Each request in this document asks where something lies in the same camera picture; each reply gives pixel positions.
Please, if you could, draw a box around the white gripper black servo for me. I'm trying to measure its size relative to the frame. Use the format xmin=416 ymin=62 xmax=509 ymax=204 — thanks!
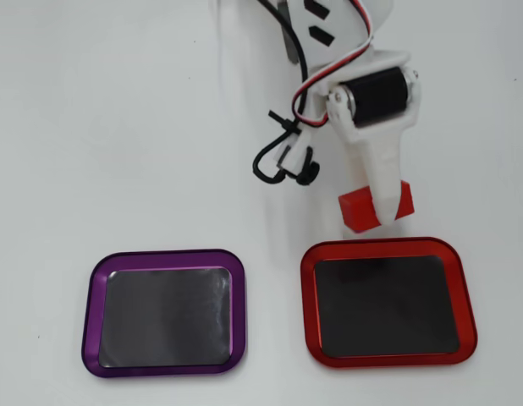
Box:
xmin=277 ymin=0 xmax=422 ymax=224

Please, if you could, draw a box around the white fixed gripper finger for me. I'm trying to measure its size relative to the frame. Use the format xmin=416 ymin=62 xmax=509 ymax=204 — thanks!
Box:
xmin=344 ymin=219 xmax=405 ymax=238

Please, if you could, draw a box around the red studded rectangular block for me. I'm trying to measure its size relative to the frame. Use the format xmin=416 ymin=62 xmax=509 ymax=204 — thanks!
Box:
xmin=337 ymin=179 xmax=416 ymax=233

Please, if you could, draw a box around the red metal tray black liner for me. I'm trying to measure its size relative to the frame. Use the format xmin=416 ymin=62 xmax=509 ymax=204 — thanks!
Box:
xmin=300 ymin=236 xmax=479 ymax=370

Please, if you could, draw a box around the black zip tie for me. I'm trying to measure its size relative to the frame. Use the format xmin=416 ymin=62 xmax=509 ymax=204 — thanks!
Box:
xmin=267 ymin=109 xmax=300 ymax=139
xmin=294 ymin=145 xmax=321 ymax=187

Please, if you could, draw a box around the purple metal tray black liner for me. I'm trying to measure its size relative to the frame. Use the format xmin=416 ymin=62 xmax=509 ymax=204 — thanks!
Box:
xmin=80 ymin=248 xmax=249 ymax=379

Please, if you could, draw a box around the red white black servo wire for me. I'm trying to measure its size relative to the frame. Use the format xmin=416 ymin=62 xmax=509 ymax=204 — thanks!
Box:
xmin=291 ymin=0 xmax=376 ymax=129

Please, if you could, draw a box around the black cable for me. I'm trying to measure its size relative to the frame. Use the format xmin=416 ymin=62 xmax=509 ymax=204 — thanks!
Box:
xmin=251 ymin=0 xmax=313 ymax=185

